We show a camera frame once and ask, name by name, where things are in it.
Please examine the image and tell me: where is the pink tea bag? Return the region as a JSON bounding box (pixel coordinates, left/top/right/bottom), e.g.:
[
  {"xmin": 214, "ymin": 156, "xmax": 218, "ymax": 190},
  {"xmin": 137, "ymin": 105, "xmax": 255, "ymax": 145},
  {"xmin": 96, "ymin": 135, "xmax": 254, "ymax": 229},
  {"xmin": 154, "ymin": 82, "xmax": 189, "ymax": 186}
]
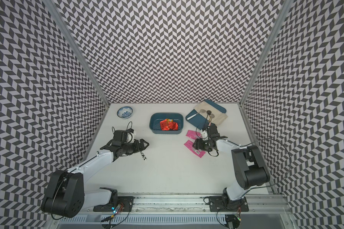
[
  {"xmin": 184, "ymin": 140, "xmax": 206, "ymax": 158},
  {"xmin": 186, "ymin": 130, "xmax": 202, "ymax": 140}
]

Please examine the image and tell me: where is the teal plastic storage box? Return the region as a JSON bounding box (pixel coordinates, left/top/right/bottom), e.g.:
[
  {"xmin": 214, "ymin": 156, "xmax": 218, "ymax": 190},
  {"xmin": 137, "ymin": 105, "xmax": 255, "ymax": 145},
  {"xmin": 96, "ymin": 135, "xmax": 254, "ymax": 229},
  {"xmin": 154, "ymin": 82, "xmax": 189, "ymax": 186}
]
[{"xmin": 149, "ymin": 113, "xmax": 183, "ymax": 135}]

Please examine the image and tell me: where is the red tea bag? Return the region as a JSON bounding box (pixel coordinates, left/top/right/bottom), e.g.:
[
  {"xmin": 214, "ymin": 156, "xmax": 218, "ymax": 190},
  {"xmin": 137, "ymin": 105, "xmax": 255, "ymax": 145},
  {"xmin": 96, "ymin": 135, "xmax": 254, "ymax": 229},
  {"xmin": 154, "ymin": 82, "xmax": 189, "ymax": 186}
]
[
  {"xmin": 168, "ymin": 121, "xmax": 179, "ymax": 131},
  {"xmin": 160, "ymin": 120, "xmax": 169, "ymax": 131}
]

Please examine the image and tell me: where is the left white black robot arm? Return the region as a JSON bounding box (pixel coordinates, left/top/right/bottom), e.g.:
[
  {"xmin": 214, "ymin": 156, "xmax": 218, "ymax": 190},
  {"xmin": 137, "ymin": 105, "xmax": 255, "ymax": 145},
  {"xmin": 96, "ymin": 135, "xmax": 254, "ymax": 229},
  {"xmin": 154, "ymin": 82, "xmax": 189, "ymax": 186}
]
[{"xmin": 40, "ymin": 128, "xmax": 150, "ymax": 220}]

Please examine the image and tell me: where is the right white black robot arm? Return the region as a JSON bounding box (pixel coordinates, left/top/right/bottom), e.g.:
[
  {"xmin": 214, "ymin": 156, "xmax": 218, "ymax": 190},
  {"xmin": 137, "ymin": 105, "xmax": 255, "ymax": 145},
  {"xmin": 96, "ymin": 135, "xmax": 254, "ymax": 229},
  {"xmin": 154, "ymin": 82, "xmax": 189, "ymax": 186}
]
[{"xmin": 193, "ymin": 124, "xmax": 270, "ymax": 210}]

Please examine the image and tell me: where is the teal box lid tray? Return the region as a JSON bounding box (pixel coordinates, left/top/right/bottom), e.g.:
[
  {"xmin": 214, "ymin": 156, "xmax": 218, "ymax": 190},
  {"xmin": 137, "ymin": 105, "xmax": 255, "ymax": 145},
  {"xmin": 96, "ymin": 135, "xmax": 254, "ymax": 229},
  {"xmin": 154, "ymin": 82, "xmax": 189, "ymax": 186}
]
[{"xmin": 185, "ymin": 99, "xmax": 226, "ymax": 129}]

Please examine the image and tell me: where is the beige cloth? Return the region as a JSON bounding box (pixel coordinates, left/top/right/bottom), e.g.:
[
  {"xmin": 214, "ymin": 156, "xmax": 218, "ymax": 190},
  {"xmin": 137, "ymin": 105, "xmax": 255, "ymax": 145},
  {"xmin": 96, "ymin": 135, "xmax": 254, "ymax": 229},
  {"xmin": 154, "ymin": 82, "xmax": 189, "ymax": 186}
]
[{"xmin": 194, "ymin": 101, "xmax": 228, "ymax": 126}]

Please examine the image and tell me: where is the blue white ceramic bowl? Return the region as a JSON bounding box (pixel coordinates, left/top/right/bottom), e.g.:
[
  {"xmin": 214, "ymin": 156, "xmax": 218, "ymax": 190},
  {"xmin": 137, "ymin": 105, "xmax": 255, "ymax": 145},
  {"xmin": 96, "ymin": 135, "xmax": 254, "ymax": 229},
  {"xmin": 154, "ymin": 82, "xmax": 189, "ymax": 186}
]
[{"xmin": 117, "ymin": 106, "xmax": 133, "ymax": 119}]

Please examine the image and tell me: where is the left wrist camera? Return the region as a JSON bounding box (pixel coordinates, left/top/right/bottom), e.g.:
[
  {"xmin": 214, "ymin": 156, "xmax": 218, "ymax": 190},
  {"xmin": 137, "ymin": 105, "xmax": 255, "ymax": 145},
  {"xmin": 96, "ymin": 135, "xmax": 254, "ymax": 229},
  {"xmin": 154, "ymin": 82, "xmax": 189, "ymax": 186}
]
[{"xmin": 123, "ymin": 128, "xmax": 135, "ymax": 144}]

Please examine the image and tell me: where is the cow pattern handle spoon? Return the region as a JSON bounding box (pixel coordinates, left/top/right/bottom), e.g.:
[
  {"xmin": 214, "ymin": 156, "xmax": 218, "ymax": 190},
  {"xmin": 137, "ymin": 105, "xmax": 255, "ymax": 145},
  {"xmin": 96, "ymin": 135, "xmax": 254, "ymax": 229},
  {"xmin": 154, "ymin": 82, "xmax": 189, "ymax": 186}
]
[{"xmin": 140, "ymin": 152, "xmax": 147, "ymax": 161}]

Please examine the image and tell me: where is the pink handle spoon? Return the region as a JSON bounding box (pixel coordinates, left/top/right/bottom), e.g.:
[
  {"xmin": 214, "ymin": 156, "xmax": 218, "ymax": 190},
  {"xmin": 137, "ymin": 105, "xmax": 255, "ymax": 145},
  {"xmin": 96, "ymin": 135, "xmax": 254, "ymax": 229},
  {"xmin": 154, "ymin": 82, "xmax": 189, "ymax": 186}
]
[{"xmin": 209, "ymin": 114, "xmax": 215, "ymax": 125}]

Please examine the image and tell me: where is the dark handle spoon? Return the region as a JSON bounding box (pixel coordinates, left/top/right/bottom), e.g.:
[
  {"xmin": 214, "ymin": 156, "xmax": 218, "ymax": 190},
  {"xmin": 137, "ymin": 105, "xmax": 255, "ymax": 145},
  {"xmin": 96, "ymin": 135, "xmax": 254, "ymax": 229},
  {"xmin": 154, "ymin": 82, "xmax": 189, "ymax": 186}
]
[{"xmin": 205, "ymin": 110, "xmax": 212, "ymax": 126}]

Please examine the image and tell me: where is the white handle spoon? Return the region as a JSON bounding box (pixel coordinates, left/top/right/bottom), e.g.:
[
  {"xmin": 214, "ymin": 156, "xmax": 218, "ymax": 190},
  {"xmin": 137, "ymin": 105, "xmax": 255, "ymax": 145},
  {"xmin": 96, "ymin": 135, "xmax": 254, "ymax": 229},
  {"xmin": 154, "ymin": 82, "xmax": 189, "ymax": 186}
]
[{"xmin": 186, "ymin": 109, "xmax": 206, "ymax": 120}]

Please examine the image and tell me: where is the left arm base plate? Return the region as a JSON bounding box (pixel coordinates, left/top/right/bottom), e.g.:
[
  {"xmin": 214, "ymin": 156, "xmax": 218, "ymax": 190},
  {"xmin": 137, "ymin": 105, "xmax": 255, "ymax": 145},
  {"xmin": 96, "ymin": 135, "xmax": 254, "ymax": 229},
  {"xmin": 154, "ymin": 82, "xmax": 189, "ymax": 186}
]
[{"xmin": 93, "ymin": 196, "xmax": 135, "ymax": 212}]

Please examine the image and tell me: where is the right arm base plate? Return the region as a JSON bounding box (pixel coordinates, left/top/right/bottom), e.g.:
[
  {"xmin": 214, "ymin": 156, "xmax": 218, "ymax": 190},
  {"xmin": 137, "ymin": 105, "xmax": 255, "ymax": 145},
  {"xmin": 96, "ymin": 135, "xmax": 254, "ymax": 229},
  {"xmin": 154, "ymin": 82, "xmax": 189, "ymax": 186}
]
[{"xmin": 204, "ymin": 196, "xmax": 249, "ymax": 212}]

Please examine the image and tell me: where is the aluminium front rail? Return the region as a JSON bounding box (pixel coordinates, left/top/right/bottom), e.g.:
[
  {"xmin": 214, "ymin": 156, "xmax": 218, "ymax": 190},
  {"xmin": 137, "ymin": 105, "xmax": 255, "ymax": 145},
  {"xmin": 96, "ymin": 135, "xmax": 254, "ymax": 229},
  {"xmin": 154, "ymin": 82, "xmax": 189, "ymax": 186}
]
[{"xmin": 50, "ymin": 193, "xmax": 293, "ymax": 218}]

